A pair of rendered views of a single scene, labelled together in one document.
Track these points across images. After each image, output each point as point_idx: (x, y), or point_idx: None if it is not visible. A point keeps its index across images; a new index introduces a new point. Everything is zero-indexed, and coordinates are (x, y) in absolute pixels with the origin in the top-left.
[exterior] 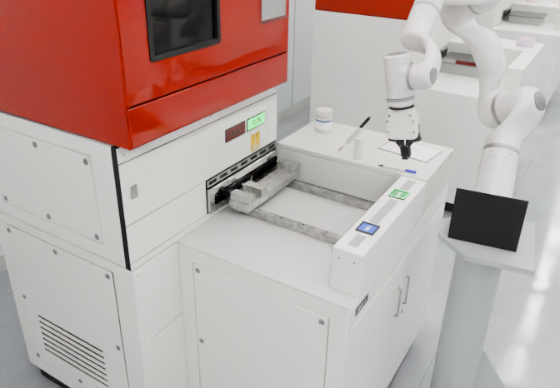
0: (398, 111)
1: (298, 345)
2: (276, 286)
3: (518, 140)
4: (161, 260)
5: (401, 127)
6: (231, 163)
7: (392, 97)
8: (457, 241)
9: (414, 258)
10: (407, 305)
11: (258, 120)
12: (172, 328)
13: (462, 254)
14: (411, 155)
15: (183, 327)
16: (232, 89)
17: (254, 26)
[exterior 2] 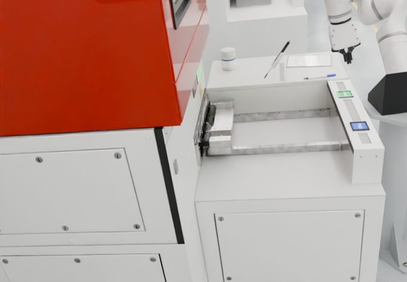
0: (342, 24)
1: (334, 242)
2: (309, 201)
3: (404, 26)
4: (192, 222)
5: (346, 37)
6: (197, 116)
7: (337, 13)
8: (390, 116)
9: None
10: None
11: (199, 71)
12: (204, 279)
13: (404, 123)
14: (315, 64)
15: (206, 275)
16: (198, 45)
17: None
